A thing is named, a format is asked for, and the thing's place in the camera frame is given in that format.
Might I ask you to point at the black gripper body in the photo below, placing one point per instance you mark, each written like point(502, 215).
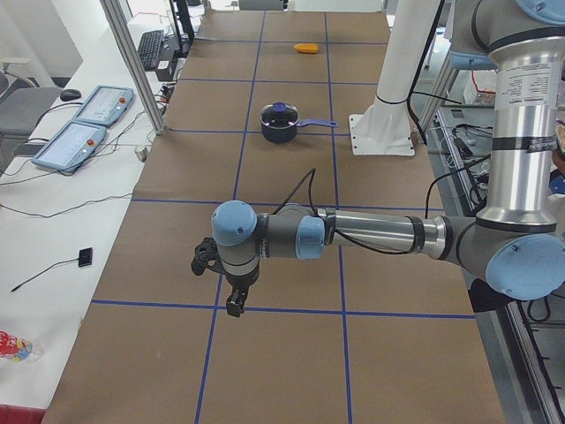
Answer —
point(241, 280)

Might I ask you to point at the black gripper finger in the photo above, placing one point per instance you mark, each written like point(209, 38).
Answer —
point(232, 303)
point(240, 298)

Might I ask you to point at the glass lid with blue knob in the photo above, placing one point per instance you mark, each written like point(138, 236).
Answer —
point(279, 115)

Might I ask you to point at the yellow corn cob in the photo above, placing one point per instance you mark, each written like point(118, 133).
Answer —
point(307, 48)

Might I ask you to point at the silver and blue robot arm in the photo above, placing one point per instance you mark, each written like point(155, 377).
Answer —
point(511, 243)

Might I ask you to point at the small black square pad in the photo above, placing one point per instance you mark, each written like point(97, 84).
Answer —
point(85, 257)

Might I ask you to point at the small metal clamp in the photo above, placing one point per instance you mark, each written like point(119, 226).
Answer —
point(141, 152)

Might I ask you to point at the dark blue saucepan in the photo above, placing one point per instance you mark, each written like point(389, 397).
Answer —
point(279, 136)

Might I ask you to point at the near blue teach pendant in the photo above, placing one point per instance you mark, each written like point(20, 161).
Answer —
point(70, 147)

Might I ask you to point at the blue teach pendant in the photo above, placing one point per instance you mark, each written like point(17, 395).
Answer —
point(70, 147)
point(105, 106)

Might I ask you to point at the far blue teach pendant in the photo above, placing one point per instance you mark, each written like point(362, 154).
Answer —
point(105, 106)

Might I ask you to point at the red and white plastic bottle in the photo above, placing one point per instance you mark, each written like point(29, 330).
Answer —
point(17, 349)

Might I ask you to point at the black keyboard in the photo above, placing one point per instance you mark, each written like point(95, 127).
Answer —
point(149, 49)

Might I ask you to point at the black computer mouse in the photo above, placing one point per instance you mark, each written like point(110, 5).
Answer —
point(68, 95)

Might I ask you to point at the grey office chair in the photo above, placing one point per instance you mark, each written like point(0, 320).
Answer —
point(21, 109)

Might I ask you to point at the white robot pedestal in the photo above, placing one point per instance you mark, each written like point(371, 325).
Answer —
point(385, 127)

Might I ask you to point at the aluminium frame post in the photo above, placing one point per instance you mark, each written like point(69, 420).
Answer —
point(118, 25)

